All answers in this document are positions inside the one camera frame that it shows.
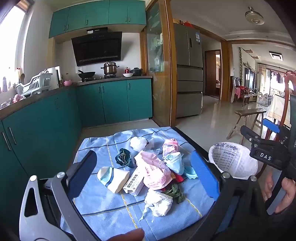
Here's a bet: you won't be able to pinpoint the white blue-striped paper package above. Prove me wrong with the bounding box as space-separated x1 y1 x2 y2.
97 167 130 194

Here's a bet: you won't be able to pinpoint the light blue face mask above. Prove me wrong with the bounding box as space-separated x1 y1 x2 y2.
164 152 185 175

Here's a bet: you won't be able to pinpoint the dark green plastic bag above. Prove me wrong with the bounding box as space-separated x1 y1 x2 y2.
115 148 136 168

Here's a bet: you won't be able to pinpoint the pink plastic packaging bag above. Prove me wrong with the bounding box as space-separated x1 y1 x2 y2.
134 151 173 190

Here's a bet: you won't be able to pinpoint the white ointment box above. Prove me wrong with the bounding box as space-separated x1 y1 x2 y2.
123 167 144 196

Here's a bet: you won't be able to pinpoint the pink white wrapper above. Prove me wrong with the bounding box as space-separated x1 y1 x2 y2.
162 138 179 157

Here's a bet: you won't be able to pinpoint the trash bin with white bag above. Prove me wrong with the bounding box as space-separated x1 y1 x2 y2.
209 142 263 180

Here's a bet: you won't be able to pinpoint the teal lower kitchen cabinets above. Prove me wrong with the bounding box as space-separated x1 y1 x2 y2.
0 77 153 230

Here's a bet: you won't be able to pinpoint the teal kitchen cabinets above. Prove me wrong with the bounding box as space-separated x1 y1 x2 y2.
0 77 153 230
49 1 147 38

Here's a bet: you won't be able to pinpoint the teal upper kitchen cabinets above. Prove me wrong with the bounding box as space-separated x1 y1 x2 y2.
49 1 147 38

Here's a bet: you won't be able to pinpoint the person's right hand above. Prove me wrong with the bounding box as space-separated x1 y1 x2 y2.
262 171 296 215

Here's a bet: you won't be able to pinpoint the person's left hand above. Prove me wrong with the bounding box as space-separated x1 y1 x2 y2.
108 228 144 241

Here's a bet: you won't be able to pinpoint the wooden bench stool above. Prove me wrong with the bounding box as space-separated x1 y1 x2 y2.
226 108 266 145

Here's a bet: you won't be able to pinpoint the dining table with cloth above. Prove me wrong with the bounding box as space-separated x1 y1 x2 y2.
267 95 291 127

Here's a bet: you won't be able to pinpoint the red snack wrapper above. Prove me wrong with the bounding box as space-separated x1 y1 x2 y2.
171 172 184 183

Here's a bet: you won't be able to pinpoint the green vegetable scrap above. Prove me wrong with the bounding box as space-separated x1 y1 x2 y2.
163 183 184 204

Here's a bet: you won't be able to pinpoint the light blue checked tablecloth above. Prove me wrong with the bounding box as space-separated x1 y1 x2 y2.
73 127 214 240

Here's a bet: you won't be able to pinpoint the red wooden chair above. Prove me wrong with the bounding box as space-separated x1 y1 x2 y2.
279 70 295 127

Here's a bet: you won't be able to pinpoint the pink bowl on counter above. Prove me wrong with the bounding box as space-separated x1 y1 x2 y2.
63 80 72 86

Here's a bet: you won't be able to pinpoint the white dish rack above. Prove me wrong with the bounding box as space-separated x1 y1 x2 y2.
15 70 52 96

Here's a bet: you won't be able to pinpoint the black wok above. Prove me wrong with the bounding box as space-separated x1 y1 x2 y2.
78 70 95 79

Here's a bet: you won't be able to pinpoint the ceiling light fixture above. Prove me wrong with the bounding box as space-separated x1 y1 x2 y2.
245 6 265 25

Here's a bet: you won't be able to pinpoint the grey multi-door refrigerator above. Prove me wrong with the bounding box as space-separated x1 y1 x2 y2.
174 23 203 118

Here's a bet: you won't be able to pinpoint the white bowl on counter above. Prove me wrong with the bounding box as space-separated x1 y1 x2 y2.
123 73 133 77

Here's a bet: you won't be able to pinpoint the stainless steel stock pot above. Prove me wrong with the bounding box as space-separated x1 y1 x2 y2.
101 61 119 76

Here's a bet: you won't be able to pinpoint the wooden glass sliding door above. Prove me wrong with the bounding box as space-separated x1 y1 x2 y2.
140 1 177 126

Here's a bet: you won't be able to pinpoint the dark casserole pot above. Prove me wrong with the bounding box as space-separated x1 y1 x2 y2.
130 67 142 76

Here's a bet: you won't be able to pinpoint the black range hood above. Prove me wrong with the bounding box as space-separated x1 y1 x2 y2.
71 31 122 67

